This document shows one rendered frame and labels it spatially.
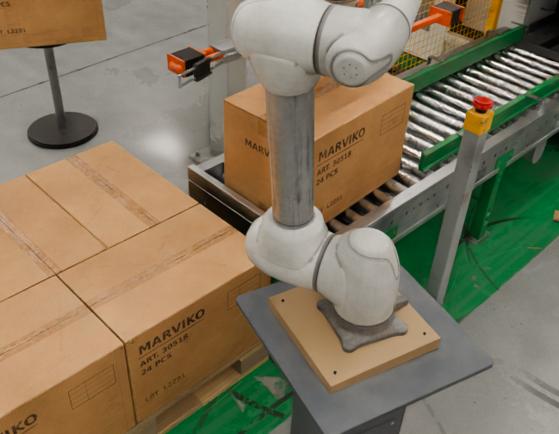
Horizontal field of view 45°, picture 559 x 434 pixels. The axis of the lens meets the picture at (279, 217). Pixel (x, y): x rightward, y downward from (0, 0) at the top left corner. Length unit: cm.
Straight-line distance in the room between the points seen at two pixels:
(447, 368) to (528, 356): 120
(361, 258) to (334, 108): 90
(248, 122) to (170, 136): 174
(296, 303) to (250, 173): 75
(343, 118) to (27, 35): 193
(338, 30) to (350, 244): 55
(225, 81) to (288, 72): 219
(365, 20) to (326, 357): 83
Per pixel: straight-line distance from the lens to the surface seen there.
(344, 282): 159
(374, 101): 242
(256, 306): 183
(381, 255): 156
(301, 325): 174
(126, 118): 424
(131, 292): 219
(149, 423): 239
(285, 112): 137
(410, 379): 171
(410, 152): 294
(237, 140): 239
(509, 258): 336
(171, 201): 255
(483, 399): 272
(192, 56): 193
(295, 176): 147
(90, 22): 368
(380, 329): 171
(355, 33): 121
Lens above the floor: 205
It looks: 38 degrees down
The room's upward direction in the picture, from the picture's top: 3 degrees clockwise
